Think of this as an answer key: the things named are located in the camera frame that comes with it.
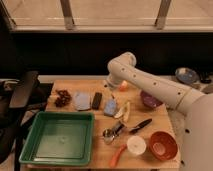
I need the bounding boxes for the red bowl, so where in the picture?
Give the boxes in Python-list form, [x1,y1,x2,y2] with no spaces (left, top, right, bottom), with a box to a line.
[149,131,178,161]

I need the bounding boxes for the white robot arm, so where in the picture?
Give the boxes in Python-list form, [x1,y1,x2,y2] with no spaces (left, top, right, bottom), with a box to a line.
[106,52,213,171]

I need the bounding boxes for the black handled utensil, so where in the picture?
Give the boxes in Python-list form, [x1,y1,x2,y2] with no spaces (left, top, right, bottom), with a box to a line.
[129,118,152,134]

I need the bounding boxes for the green plastic tray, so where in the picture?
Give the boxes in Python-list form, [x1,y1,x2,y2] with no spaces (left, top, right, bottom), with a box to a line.
[19,112,94,166]

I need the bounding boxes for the red grapes bunch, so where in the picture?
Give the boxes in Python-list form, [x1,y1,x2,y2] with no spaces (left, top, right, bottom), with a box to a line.
[54,90,72,107]

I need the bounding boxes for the light blue cloth pad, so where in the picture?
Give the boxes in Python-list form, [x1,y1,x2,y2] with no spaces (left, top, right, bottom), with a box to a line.
[73,92,90,111]

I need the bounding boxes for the black chair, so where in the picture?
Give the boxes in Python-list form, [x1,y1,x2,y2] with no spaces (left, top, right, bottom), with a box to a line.
[0,71,47,164]

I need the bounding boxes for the orange fruit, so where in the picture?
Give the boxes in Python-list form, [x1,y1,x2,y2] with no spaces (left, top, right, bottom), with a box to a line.
[119,80,128,91]

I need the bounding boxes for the wooden board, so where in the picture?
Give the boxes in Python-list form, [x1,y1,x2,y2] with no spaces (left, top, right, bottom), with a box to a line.
[25,80,174,169]

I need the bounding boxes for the metal measuring scoop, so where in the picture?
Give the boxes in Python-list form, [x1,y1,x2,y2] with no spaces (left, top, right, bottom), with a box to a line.
[102,121,125,144]

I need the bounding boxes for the orange carrot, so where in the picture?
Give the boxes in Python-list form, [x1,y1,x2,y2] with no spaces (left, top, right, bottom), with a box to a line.
[109,144,127,168]

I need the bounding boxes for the grey round dish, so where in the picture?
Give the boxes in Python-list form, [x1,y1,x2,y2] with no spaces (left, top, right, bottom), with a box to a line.
[175,67,198,85]

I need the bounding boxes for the blue sponge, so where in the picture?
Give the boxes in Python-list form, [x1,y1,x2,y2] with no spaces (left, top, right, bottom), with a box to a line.
[104,99,117,116]

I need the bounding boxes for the black rectangular block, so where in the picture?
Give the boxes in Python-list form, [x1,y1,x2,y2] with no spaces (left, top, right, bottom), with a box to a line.
[92,92,102,110]

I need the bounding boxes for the banana peel slices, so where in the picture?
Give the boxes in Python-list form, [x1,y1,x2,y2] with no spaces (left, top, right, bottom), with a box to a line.
[114,101,130,122]

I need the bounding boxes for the purple bowl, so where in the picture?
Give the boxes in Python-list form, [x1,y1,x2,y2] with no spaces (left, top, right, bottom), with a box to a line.
[140,91,162,109]

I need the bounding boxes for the white plastic cup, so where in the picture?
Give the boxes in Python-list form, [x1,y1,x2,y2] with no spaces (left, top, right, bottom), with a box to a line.
[127,136,147,156]

